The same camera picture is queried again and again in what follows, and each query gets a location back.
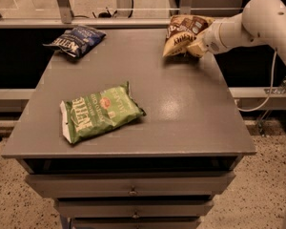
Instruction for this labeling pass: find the blue chip bag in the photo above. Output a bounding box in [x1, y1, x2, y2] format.
[44, 26, 106, 58]

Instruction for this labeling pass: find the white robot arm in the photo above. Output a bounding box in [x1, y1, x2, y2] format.
[186, 0, 286, 66]

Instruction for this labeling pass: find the bottom grey drawer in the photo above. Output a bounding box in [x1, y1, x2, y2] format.
[72, 218, 201, 229]

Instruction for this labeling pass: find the white cable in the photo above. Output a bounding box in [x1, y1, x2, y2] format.
[237, 50, 278, 113]

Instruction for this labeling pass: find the brown chip bag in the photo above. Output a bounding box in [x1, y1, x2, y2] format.
[163, 14, 214, 57]

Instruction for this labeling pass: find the grey drawer cabinet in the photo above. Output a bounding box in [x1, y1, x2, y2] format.
[1, 28, 257, 229]

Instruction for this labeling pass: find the metal window frame rail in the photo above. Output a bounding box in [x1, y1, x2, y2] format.
[0, 18, 170, 29]

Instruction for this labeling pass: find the top grey drawer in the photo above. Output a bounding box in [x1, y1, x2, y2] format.
[26, 172, 235, 198]

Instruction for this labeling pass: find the green chip bag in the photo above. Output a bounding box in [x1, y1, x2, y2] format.
[60, 82, 146, 144]

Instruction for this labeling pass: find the grey drawer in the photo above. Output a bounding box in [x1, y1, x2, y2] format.
[54, 199, 214, 219]
[72, 218, 201, 229]
[26, 172, 235, 198]

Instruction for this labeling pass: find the middle grey drawer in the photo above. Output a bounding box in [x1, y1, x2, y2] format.
[54, 199, 214, 219]

